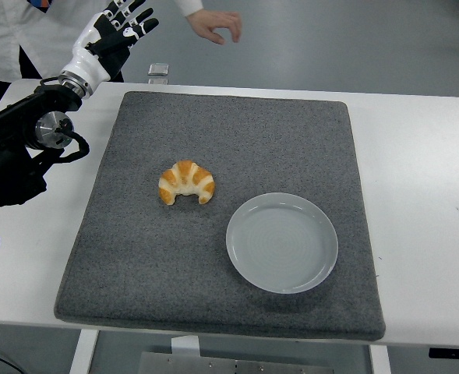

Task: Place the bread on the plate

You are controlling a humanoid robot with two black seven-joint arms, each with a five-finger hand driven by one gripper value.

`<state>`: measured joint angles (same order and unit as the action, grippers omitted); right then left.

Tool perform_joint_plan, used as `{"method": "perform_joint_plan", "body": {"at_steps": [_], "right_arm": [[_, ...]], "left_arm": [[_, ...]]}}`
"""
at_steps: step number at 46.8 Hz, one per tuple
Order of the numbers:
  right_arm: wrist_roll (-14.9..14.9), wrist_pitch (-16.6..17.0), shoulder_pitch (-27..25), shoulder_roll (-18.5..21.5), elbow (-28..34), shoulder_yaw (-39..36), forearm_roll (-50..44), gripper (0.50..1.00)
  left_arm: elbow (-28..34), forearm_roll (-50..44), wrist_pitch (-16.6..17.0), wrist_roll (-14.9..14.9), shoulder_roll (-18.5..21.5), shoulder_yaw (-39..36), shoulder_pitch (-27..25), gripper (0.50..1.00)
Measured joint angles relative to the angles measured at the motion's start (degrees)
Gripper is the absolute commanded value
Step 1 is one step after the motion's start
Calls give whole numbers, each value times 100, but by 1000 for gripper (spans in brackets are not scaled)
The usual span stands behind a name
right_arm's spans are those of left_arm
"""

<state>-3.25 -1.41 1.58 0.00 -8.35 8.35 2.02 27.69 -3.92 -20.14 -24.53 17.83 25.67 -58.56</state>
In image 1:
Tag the person's hand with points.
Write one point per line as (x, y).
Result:
(213, 24)

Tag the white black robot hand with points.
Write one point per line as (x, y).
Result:
(87, 68)

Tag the golden croissant bread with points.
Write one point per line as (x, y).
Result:
(186, 180)

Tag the person's forearm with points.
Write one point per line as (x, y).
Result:
(188, 5)

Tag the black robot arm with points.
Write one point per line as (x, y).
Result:
(11, 128)

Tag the round grey plate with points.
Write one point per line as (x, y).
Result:
(281, 243)

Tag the grey metal plate with screws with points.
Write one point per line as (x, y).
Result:
(237, 364)

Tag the metal floor socket cover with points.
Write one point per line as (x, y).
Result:
(159, 69)
(158, 81)

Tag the person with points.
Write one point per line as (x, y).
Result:
(3, 39)

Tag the grey felt mat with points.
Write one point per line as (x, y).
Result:
(213, 272)

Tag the white table leg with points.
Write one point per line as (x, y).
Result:
(380, 360)
(83, 352)

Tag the black table control panel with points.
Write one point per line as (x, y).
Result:
(453, 353)

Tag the white table bracket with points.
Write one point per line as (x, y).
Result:
(185, 345)

